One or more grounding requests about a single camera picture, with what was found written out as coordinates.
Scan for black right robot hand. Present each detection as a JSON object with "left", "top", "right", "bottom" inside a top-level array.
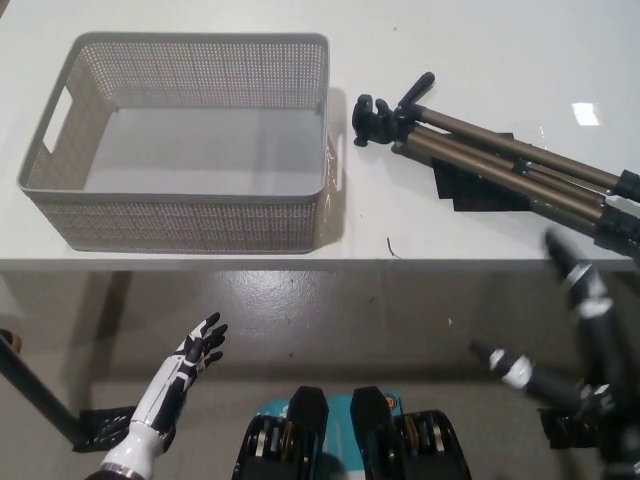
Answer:
[{"left": 469, "top": 227, "right": 640, "bottom": 480}]

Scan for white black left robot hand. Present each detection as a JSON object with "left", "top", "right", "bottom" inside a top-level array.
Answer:
[{"left": 130, "top": 312, "right": 229, "bottom": 436}]

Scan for bronze and black tripod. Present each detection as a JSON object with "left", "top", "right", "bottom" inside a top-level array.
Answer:
[{"left": 351, "top": 71, "right": 640, "bottom": 266}]

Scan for black teal robot body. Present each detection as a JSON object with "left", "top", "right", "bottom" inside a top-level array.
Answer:
[{"left": 227, "top": 384, "right": 474, "bottom": 480}]

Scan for grey perforated rectangular basket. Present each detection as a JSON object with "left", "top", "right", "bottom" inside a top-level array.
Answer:
[{"left": 15, "top": 31, "right": 346, "bottom": 254}]

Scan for black table foot plate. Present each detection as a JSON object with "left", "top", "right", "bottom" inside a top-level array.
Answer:
[
  {"left": 73, "top": 407, "right": 139, "bottom": 454},
  {"left": 538, "top": 404, "right": 601, "bottom": 451}
]

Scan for black tape patch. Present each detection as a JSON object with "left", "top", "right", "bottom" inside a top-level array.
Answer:
[{"left": 432, "top": 154, "right": 534, "bottom": 214}]

